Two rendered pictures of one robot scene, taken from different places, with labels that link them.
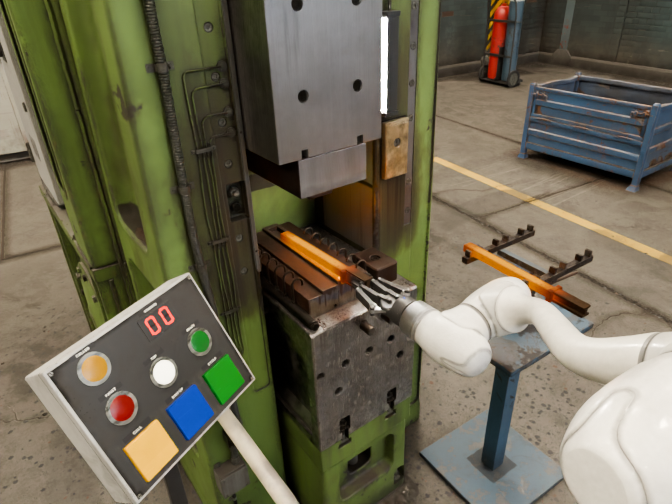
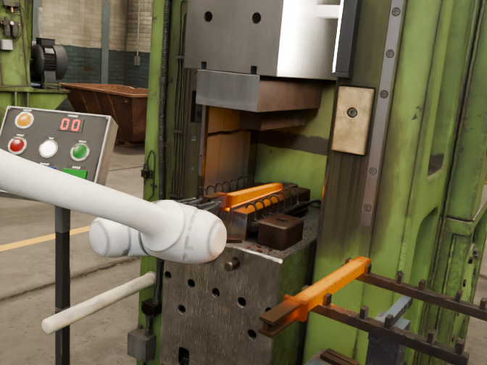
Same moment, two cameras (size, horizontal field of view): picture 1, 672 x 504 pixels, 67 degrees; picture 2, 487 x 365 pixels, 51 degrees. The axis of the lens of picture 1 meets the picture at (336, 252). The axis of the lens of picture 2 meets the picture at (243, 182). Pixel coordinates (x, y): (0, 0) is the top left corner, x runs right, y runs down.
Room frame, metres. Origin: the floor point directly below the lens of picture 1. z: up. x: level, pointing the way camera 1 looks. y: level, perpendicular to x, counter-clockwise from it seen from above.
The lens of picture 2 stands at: (0.66, -1.29, 1.39)
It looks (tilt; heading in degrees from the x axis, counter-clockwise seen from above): 13 degrees down; 66
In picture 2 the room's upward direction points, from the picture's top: 5 degrees clockwise
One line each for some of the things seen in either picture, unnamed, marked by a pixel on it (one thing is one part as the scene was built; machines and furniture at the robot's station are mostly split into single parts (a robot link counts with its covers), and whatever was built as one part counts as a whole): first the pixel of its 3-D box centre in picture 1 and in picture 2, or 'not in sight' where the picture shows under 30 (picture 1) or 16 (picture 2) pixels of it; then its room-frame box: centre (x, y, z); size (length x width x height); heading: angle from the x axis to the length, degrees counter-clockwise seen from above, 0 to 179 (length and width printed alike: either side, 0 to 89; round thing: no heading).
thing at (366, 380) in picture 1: (316, 324); (262, 284); (1.38, 0.08, 0.69); 0.56 x 0.38 x 0.45; 35
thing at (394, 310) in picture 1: (398, 307); not in sight; (1.01, -0.15, 1.02); 0.09 x 0.08 x 0.07; 35
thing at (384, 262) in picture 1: (374, 266); (281, 231); (1.32, -0.12, 0.95); 0.12 x 0.08 x 0.06; 35
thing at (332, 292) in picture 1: (298, 263); (254, 203); (1.34, 0.12, 0.96); 0.42 x 0.20 x 0.09; 35
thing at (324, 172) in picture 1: (288, 149); (264, 90); (1.34, 0.12, 1.32); 0.42 x 0.20 x 0.10; 35
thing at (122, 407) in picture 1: (122, 407); (17, 145); (0.65, 0.39, 1.09); 0.05 x 0.03 x 0.04; 125
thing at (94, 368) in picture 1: (94, 368); (24, 119); (0.67, 0.42, 1.16); 0.05 x 0.03 x 0.04; 125
